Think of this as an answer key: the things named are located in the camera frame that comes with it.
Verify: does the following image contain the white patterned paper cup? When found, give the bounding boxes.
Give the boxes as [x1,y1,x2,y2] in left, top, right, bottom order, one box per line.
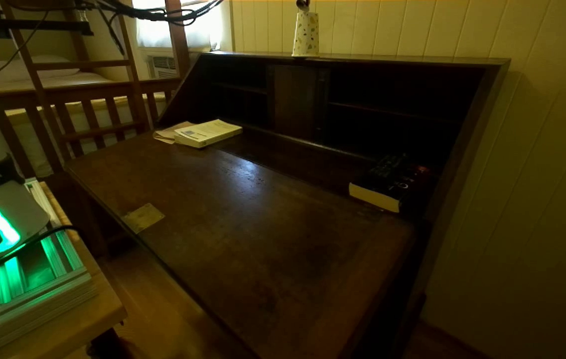
[291,9,319,55]

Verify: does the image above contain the brown paper envelope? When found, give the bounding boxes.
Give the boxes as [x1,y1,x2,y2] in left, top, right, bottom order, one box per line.
[154,121,192,143]

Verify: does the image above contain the dark wooden secretary desk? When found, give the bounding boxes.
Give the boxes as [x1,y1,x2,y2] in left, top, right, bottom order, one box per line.
[68,53,507,359]

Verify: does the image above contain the white paperback book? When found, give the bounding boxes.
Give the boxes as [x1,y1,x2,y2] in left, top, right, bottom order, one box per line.
[176,119,244,147]

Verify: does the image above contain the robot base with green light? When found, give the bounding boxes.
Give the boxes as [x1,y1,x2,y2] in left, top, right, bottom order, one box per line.
[0,139,94,335]

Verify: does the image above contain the white window air conditioner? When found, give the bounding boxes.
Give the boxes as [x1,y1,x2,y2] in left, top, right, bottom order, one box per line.
[148,55,178,77]

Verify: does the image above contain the black remote control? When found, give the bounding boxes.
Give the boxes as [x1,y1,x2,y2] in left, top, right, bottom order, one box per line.
[371,153,431,193]

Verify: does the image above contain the black cable bundle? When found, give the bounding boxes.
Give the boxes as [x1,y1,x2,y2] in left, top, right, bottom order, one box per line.
[0,0,226,95]

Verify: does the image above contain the small tan paper label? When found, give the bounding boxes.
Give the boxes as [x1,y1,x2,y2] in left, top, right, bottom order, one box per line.
[122,203,166,233]

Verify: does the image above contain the wooden ladder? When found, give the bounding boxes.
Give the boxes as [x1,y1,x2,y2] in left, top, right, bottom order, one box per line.
[0,0,154,167]

